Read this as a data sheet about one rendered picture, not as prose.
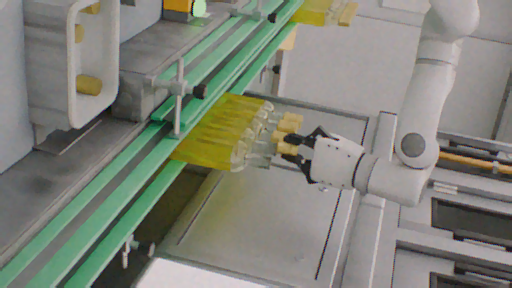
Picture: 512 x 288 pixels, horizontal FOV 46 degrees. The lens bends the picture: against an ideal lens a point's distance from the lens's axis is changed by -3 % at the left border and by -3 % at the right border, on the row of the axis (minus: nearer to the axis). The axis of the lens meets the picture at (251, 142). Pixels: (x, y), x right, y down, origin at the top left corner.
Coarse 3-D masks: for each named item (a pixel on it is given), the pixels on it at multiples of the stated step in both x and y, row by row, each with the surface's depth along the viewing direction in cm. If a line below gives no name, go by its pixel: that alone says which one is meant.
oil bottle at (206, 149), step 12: (192, 132) 131; (204, 132) 131; (180, 144) 128; (192, 144) 128; (204, 144) 127; (216, 144) 127; (228, 144) 127; (240, 144) 128; (168, 156) 130; (180, 156) 130; (192, 156) 129; (204, 156) 128; (216, 156) 127; (228, 156) 126; (240, 156) 126; (216, 168) 129; (228, 168) 128; (240, 168) 128
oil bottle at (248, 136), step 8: (200, 120) 135; (208, 120) 136; (200, 128) 132; (208, 128) 132; (216, 128) 133; (224, 128) 133; (232, 128) 133; (240, 128) 134; (248, 128) 134; (224, 136) 131; (232, 136) 131; (240, 136) 131; (248, 136) 131; (248, 144) 131
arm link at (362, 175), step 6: (366, 156) 123; (372, 156) 123; (360, 162) 122; (366, 162) 122; (372, 162) 122; (360, 168) 122; (366, 168) 121; (360, 174) 121; (366, 174) 121; (360, 180) 122; (366, 180) 121; (360, 186) 123; (366, 186) 122; (360, 192) 126; (366, 192) 124
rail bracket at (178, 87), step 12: (180, 60) 116; (180, 72) 118; (144, 84) 120; (156, 84) 120; (168, 84) 119; (180, 84) 118; (180, 96) 119; (204, 96) 118; (180, 108) 121; (180, 132) 124
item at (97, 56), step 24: (96, 0) 103; (72, 24) 97; (96, 24) 114; (72, 48) 99; (96, 48) 116; (72, 72) 101; (96, 72) 118; (72, 96) 103; (96, 96) 117; (72, 120) 105
